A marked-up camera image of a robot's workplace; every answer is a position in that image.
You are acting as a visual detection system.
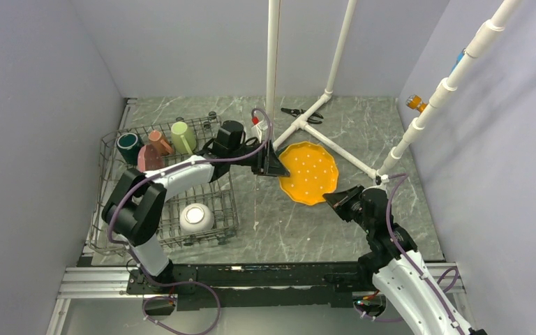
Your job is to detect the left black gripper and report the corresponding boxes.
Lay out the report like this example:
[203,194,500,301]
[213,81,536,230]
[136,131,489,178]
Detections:
[229,140,290,178]

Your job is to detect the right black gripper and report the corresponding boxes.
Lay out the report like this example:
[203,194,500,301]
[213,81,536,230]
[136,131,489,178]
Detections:
[323,184,373,233]

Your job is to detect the yellow plate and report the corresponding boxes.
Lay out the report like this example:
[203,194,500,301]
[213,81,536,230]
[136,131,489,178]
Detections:
[278,141,339,206]

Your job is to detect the white plain bowl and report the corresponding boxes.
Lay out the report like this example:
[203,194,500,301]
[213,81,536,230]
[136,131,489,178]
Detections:
[179,203,214,235]

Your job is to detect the cream yellow-green cup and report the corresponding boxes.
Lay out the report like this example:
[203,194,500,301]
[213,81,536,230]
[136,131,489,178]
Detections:
[170,121,197,155]

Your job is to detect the pink mug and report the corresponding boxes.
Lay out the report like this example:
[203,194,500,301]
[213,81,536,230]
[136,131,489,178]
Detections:
[148,130,174,156]

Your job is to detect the pink dotted plate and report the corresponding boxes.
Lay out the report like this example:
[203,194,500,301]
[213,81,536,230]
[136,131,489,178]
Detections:
[137,144,165,172]

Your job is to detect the dark green mug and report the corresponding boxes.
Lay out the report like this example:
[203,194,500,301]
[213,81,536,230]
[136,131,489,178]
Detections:
[116,133,144,165]

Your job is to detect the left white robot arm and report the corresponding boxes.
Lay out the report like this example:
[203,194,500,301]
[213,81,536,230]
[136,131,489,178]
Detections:
[101,120,290,293]

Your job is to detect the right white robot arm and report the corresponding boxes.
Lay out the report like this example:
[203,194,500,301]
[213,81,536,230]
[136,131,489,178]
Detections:
[323,186,485,334]

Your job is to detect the black pliers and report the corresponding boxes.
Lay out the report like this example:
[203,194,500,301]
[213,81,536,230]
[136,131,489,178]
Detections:
[281,107,324,124]

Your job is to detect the white PVC diagonal pipe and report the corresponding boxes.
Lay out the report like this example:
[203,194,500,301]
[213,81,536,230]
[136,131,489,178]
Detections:
[375,0,521,177]

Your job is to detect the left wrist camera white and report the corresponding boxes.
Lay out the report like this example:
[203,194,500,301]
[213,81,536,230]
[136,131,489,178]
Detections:
[251,116,271,144]

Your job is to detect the white PVC pipe frame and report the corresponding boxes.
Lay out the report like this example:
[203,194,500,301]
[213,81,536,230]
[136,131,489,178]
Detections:
[265,0,376,180]

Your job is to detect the grey wire dish rack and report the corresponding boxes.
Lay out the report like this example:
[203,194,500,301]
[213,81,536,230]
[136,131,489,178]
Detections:
[86,122,239,255]

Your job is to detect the orange yellow wall fitting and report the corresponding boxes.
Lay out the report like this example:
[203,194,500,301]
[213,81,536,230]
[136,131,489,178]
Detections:
[405,94,428,114]

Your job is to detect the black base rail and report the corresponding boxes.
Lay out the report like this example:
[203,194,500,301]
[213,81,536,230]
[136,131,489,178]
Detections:
[126,262,376,311]

